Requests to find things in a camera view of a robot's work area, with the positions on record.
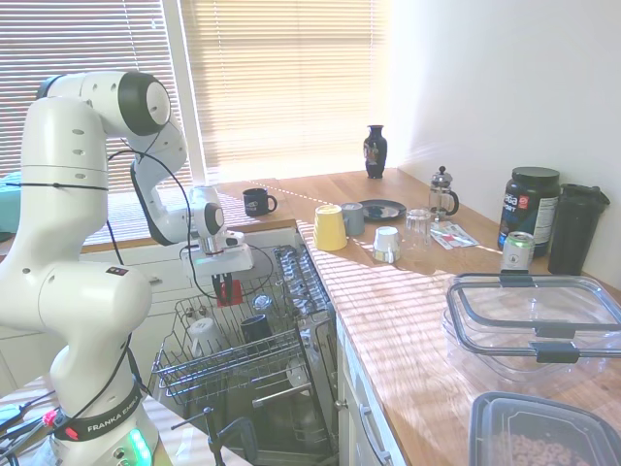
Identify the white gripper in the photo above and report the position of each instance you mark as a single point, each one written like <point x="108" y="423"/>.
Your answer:
<point x="218" y="264"/>

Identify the red enamel mug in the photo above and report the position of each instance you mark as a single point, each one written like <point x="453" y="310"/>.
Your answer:
<point x="235" y="293"/>

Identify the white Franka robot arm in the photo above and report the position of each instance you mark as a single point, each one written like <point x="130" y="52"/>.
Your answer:
<point x="63" y="145"/>

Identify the white ceramic mug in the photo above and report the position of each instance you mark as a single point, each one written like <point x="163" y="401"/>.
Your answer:
<point x="204" y="332"/>

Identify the dark blue mug white rim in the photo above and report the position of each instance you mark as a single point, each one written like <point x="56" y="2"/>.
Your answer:
<point x="254" y="329"/>

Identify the black mug with logo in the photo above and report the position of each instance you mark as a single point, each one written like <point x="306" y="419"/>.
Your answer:
<point x="254" y="202"/>

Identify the small white cup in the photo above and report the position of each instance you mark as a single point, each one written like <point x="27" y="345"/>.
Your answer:
<point x="296" y="371"/>

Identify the yellow plastic cup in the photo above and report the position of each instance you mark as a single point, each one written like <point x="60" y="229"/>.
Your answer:
<point x="330" y="228"/>

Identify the grey ceramic mug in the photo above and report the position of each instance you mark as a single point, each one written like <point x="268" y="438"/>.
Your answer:
<point x="355" y="218"/>

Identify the white cup with silver rim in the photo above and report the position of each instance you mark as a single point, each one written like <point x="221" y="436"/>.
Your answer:
<point x="387" y="242"/>

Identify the clear glass tumbler with label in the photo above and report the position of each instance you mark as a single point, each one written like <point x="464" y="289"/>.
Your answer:
<point x="262" y="303"/>

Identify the stainless dishwasher body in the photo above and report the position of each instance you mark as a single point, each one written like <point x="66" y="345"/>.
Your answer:
<point x="303" y="276"/>

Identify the round metal cabinet knob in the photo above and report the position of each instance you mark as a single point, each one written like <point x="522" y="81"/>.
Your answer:
<point x="342" y="404"/>

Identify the dark blue plate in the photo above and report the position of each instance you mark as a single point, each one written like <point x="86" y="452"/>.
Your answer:
<point x="385" y="211"/>

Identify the clear drinking glass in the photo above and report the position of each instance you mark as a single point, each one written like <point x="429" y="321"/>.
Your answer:
<point x="417" y="233"/>

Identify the dark blue painted vase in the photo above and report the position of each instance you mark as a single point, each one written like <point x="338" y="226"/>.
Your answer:
<point x="376" y="153"/>

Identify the wide wooden window blind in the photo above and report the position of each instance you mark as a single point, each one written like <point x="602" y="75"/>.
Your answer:
<point x="286" y="82"/>

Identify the teal cloth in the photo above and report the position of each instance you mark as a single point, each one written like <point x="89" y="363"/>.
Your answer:
<point x="9" y="209"/>

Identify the white paper sachet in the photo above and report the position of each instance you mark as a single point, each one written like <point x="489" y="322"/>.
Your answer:
<point x="448" y="226"/>

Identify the glass French press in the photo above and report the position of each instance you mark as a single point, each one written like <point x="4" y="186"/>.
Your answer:
<point x="442" y="196"/>

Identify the white sachet with red print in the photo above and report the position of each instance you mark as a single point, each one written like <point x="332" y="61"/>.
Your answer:
<point x="458" y="240"/>

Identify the narrow wooden window blind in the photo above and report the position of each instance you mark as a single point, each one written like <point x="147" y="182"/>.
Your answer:
<point x="73" y="39"/>

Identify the clear plastic container grey lid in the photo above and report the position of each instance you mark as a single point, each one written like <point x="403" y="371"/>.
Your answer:
<point x="514" y="335"/>

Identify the white and green drink can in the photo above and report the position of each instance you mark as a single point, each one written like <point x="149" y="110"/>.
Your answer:
<point x="516" y="252"/>

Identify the black protein powder tub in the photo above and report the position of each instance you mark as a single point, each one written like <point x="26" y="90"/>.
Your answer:
<point x="526" y="213"/>

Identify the plastic container with cereal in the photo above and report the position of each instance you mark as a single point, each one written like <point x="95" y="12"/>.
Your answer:
<point x="533" y="437"/>

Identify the black shaker bottle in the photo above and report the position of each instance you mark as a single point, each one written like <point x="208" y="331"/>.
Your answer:
<point x="575" y="233"/>

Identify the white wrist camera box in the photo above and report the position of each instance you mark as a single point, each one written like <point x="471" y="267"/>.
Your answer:
<point x="235" y="240"/>

